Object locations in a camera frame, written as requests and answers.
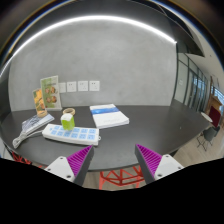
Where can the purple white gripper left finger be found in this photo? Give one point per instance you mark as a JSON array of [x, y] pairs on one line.
[[74, 167]]

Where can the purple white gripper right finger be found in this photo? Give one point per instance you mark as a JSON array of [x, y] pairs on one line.
[[155, 166]]

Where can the green white charger plug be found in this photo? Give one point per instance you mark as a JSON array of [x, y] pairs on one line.
[[67, 121]]

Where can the white blue power strip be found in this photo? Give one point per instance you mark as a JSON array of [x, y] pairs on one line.
[[78, 135]]

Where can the plastic wrapped booklet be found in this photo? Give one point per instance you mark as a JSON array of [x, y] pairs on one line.
[[32, 124]]

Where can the white blue book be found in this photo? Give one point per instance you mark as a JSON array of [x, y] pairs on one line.
[[107, 116]]

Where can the black chair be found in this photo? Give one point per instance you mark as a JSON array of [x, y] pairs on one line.
[[208, 135]]

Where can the white round side table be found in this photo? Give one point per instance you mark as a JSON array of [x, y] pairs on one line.
[[206, 117]]

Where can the small orange menu card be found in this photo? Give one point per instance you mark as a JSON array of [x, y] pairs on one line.
[[39, 103]]

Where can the large menu stand card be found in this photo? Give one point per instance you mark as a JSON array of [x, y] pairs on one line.
[[50, 93]]

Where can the glass partition door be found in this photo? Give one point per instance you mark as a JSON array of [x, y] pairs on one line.
[[191, 85]]

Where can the white wall socket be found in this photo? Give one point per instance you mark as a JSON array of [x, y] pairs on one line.
[[82, 85], [94, 85], [71, 87], [62, 87]]

